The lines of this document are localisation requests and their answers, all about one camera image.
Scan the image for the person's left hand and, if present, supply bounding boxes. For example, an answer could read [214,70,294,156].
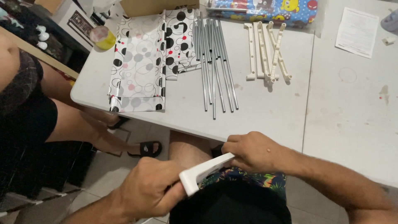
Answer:
[113,157,187,219]

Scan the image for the folded circle-print fabric sheet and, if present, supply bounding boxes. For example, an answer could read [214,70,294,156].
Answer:
[165,9,203,81]

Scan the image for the yellow tape roll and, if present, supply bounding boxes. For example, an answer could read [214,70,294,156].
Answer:
[89,26,116,50]

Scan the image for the cardboard box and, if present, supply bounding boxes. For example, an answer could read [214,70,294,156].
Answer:
[120,0,200,18]

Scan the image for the dark cluttered shelf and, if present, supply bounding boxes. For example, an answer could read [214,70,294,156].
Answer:
[0,0,91,75]

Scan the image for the white cabinet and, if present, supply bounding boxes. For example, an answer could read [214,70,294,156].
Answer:
[51,0,104,52]

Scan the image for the black chair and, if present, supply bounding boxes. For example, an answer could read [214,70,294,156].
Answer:
[0,140,97,218]

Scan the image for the white instruction paper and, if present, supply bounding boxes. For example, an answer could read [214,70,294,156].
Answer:
[335,7,380,59]

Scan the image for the colourful cartoon fabric package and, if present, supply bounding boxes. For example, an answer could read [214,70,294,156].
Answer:
[206,0,324,38]

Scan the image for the person's black shirt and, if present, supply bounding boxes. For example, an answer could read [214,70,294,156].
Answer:
[169,180,292,224]

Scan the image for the large circle-print fabric sheet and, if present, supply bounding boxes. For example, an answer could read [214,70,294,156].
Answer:
[108,11,166,113]

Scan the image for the person's right hand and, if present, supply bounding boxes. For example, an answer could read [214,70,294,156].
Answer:
[221,131,282,175]

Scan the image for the person's floral shorts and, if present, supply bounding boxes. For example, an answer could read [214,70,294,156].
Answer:
[198,166,287,200]

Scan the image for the white plastic bracket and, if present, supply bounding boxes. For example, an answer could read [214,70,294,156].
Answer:
[179,152,236,197]

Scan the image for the person's leg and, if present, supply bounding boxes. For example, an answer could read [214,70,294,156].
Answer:
[169,130,223,171]

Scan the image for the cream plastic side rail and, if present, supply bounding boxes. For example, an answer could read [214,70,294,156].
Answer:
[269,23,287,86]
[244,23,256,81]
[266,21,293,83]
[253,22,265,79]
[257,22,272,82]

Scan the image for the grey object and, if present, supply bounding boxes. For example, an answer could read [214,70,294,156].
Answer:
[381,9,398,32]

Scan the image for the bundle of metal tubes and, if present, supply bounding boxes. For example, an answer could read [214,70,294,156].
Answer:
[192,12,239,120]

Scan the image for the black sandal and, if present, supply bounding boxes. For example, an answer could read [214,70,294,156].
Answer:
[127,141,163,158]
[108,116,131,130]

